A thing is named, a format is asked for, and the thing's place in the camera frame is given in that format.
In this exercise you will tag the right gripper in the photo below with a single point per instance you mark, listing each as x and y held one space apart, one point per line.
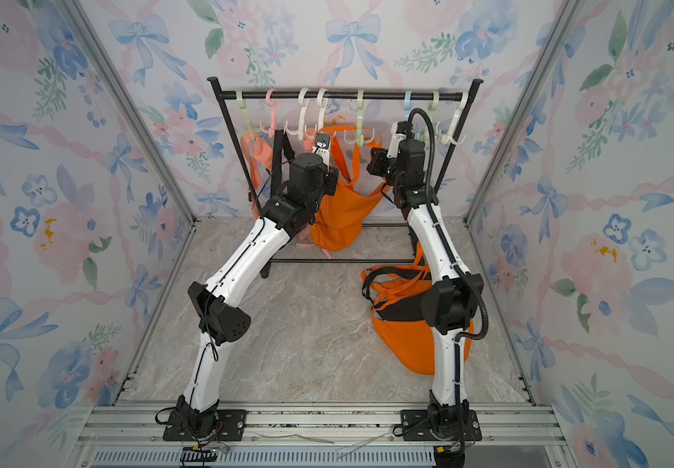
381 160

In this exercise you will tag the orange bag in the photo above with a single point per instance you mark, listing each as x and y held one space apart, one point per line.
344 212
449 305

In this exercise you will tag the black strap bag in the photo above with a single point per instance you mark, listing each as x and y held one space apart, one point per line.
396 292

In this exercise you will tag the pink bag with buckle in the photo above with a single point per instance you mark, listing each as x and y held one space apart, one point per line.
315 234

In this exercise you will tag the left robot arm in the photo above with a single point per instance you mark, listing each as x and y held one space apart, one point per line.
195 416

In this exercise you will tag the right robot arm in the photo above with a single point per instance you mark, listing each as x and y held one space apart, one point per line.
448 417

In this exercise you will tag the green plastic hook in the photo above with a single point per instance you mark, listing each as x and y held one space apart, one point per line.
432 107
359 139

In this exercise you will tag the blue plastic hook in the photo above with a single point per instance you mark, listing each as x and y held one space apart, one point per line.
407 104

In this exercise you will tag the white hook far right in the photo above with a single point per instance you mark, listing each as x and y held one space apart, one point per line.
451 136

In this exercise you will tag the white plastic hook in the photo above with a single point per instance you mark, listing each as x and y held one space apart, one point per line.
322 102
300 130

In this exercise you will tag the pink plastic hook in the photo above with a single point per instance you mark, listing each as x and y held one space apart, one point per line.
272 103

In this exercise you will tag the pink bag far left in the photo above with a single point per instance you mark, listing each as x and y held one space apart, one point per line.
259 155

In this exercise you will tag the pale green hook far left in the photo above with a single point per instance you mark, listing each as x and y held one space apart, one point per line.
249 129

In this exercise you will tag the black metal clothes rack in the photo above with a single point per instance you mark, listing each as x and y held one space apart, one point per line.
222 96

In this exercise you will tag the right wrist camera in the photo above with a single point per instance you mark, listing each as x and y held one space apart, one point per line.
398 135

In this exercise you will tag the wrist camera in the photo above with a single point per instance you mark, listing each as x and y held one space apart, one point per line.
398 135
322 147

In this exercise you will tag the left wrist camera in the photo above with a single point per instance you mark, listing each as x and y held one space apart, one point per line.
322 147

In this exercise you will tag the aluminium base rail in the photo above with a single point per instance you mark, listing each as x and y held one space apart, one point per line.
145 434

